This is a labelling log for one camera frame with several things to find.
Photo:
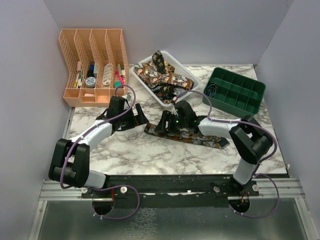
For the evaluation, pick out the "peach plastic desk organizer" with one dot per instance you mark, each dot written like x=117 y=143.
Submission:
x=93 y=53

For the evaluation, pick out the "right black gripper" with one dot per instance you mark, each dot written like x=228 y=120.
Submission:
x=166 y=116

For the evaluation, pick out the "orange floral tie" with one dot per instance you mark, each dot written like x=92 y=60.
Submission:
x=185 y=137

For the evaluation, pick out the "pink marker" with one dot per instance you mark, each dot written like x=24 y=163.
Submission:
x=119 y=76

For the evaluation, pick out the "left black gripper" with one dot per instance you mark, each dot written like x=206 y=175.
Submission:
x=142 y=119

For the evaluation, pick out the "round blue tin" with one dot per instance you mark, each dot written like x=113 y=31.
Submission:
x=90 y=82

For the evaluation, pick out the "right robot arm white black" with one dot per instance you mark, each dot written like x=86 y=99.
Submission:
x=251 y=140

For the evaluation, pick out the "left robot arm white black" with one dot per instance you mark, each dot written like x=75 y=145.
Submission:
x=70 y=164

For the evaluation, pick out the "teal eraser block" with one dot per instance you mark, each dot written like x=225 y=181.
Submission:
x=118 y=84

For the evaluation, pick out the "rolled tie in tray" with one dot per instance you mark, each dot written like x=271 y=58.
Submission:
x=211 y=89

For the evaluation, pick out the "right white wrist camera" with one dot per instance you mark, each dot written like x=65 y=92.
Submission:
x=173 y=111

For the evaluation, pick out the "white plastic lattice basket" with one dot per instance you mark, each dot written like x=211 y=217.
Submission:
x=178 y=67

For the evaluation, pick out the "green compartment tray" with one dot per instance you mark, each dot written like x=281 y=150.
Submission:
x=236 y=94

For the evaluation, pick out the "pile of patterned ties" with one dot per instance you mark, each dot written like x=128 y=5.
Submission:
x=162 y=79

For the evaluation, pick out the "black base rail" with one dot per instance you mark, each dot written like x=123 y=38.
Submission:
x=171 y=191

